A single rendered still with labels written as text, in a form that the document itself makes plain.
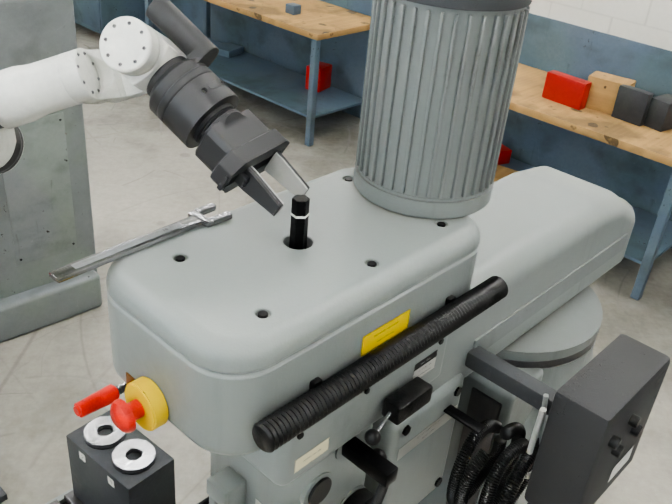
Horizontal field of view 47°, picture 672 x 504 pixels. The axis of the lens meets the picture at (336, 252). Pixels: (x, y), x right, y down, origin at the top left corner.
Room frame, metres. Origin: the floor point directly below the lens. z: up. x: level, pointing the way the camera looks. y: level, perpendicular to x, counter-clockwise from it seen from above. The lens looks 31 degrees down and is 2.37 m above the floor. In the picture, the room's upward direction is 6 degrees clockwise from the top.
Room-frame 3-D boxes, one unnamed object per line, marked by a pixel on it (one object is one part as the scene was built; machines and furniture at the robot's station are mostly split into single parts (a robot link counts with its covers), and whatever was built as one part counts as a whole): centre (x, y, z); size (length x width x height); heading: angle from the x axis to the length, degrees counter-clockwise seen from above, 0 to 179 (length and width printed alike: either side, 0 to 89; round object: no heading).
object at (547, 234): (1.21, -0.28, 1.66); 0.80 x 0.23 x 0.20; 139
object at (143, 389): (0.65, 0.20, 1.76); 0.06 x 0.02 x 0.06; 49
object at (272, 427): (0.76, -0.09, 1.79); 0.45 x 0.04 x 0.04; 139
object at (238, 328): (0.84, 0.04, 1.81); 0.47 x 0.26 x 0.16; 139
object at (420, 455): (0.97, -0.08, 1.47); 0.24 x 0.19 x 0.26; 49
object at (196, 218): (0.79, 0.23, 1.89); 0.24 x 0.04 x 0.01; 142
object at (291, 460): (0.86, 0.02, 1.68); 0.34 x 0.24 x 0.10; 139
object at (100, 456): (1.19, 0.42, 1.04); 0.22 x 0.12 x 0.20; 53
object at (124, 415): (0.63, 0.21, 1.76); 0.04 x 0.03 x 0.04; 49
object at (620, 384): (0.84, -0.40, 1.62); 0.20 x 0.09 x 0.21; 139
